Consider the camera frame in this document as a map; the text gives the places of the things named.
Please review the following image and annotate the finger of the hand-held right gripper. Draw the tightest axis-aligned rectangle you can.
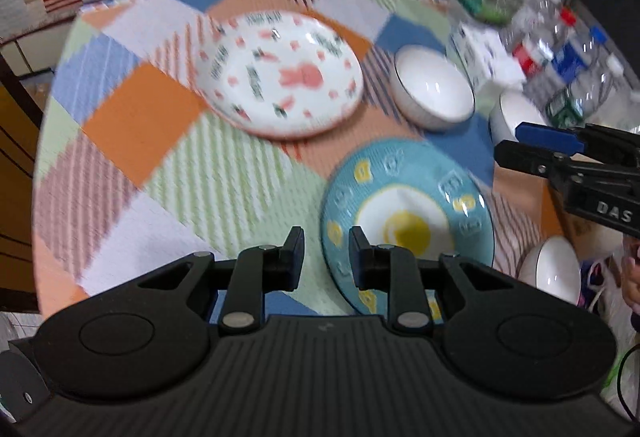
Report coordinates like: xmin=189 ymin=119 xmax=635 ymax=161
xmin=494 ymin=140 xmax=601 ymax=190
xmin=515 ymin=122 xmax=640 ymax=155

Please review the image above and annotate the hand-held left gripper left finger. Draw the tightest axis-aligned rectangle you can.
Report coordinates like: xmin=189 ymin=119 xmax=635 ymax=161
xmin=137 ymin=226 xmax=307 ymax=335

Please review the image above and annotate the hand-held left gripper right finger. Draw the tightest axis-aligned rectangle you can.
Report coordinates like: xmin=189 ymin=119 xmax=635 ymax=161
xmin=348 ymin=226 xmax=518 ymax=332

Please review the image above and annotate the white dark-rimmed bowl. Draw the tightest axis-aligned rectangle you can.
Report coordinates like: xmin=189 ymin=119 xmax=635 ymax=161
xmin=489 ymin=91 xmax=551 ymax=148
xmin=519 ymin=236 xmax=582 ymax=304
xmin=389 ymin=45 xmax=476 ymax=132

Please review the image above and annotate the blue egg print plate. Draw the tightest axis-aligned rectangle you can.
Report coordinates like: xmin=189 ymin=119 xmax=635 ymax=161
xmin=320 ymin=139 xmax=497 ymax=318

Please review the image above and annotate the white carrot print plate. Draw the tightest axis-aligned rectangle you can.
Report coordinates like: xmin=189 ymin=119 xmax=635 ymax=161
xmin=199 ymin=11 xmax=364 ymax=141

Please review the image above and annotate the person's right hand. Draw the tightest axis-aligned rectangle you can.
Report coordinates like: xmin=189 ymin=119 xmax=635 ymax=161
xmin=621 ymin=237 xmax=640 ymax=318

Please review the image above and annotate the large white cap water bottle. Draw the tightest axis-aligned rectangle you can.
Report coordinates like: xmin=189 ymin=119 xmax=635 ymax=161
xmin=544 ymin=56 xmax=627 ymax=130

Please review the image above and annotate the white plastic bag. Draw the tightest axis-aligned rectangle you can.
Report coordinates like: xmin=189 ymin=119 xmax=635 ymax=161
xmin=582 ymin=256 xmax=638 ymax=335

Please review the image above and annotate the blue cap water bottle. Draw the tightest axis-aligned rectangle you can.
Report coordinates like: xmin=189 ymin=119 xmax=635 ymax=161
xmin=550 ymin=27 xmax=610 ymax=85

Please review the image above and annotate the red cap water bottle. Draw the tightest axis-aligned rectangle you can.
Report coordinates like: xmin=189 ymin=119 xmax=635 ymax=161
xmin=512 ymin=7 xmax=577 ymax=75

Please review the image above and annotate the white tissue pack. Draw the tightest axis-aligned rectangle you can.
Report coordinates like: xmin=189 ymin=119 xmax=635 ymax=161
xmin=449 ymin=24 xmax=527 ymax=94

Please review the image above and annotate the small white cap water bottle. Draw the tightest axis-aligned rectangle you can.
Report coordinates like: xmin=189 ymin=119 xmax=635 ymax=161
xmin=525 ymin=0 xmax=563 ymax=35

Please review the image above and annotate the green plastic basket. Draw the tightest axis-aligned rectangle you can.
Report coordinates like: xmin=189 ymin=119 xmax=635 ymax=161
xmin=454 ymin=0 xmax=512 ymax=24

